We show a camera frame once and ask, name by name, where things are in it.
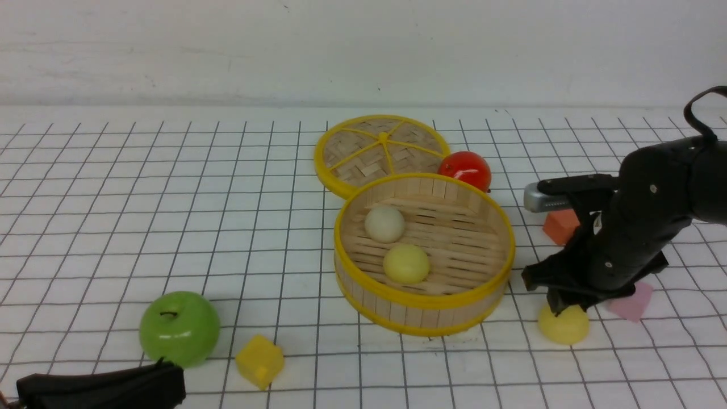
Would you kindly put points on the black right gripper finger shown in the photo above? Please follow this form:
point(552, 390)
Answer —
point(559, 300)
point(588, 300)

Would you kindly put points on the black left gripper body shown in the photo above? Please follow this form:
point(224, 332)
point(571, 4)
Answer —
point(158, 385)

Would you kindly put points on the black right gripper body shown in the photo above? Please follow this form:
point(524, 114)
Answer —
point(625, 221)

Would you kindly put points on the yellow bun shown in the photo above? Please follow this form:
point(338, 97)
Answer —
point(570, 327)
point(406, 264)

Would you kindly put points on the white bun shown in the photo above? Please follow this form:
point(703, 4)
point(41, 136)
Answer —
point(384, 224)

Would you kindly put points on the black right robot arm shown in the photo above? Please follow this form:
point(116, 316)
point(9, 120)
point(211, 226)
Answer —
point(706, 192)

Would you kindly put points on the bamboo steamer tray yellow rim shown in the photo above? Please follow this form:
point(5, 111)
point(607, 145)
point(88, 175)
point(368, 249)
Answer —
point(465, 234)

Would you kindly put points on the woven bamboo steamer lid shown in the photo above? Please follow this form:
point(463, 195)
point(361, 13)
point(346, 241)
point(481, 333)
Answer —
point(361, 150)

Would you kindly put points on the pink cube block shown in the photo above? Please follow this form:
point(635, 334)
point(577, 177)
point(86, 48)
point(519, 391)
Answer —
point(632, 307)

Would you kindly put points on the green apple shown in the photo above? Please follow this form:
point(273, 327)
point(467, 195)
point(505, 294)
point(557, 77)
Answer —
point(180, 327)

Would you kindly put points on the orange cube block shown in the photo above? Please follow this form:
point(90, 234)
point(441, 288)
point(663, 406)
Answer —
point(560, 226)

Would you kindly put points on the yellow cube block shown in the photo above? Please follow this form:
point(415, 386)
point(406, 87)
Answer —
point(260, 361)

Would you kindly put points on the red tomato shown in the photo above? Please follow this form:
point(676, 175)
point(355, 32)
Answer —
point(468, 167)

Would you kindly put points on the white grid tablecloth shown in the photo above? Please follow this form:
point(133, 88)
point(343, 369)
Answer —
point(102, 212)

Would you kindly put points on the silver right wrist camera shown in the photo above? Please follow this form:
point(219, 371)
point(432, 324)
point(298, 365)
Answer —
point(537, 202)

